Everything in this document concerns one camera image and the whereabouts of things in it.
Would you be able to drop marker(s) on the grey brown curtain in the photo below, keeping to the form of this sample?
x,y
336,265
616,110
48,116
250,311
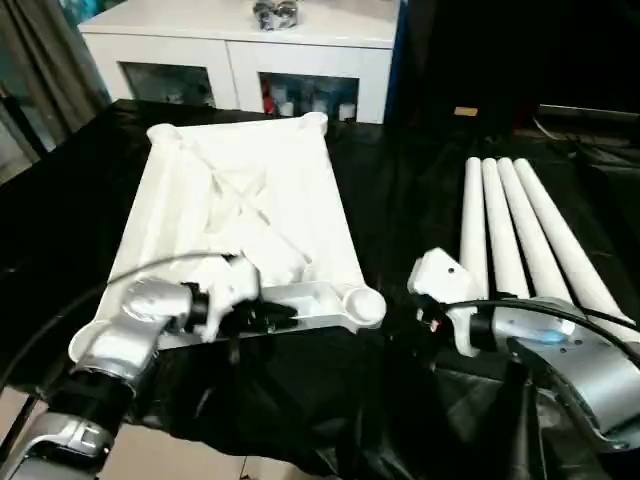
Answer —
x,y
50,75

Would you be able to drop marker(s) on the white plastic table top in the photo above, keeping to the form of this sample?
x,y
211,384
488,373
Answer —
x,y
250,175

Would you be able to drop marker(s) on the small tan label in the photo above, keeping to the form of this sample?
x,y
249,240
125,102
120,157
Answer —
x,y
465,111

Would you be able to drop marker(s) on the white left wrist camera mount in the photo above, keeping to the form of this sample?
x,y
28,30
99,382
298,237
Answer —
x,y
235,280

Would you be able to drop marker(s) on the white cabinet with glass doors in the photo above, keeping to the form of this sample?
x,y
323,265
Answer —
x,y
225,55

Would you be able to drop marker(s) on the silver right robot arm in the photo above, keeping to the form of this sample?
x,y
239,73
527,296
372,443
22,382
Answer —
x,y
590,390

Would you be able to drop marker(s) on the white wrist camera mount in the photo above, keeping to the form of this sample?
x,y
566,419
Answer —
x,y
445,275
235,280

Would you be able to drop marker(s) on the white plastic table leg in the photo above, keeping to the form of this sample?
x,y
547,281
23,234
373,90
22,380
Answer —
x,y
529,225
501,225
560,225
474,225

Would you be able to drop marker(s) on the black work mat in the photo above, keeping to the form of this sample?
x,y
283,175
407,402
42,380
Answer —
x,y
300,400

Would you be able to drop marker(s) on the dark metallic object on cabinet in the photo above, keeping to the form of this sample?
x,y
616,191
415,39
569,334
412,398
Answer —
x,y
277,14

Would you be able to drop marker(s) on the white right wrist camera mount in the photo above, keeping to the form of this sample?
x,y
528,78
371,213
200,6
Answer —
x,y
445,275

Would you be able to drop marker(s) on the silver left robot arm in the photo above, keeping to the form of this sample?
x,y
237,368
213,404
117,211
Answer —
x,y
150,305

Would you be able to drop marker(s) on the black flat panel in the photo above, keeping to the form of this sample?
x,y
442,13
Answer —
x,y
590,112

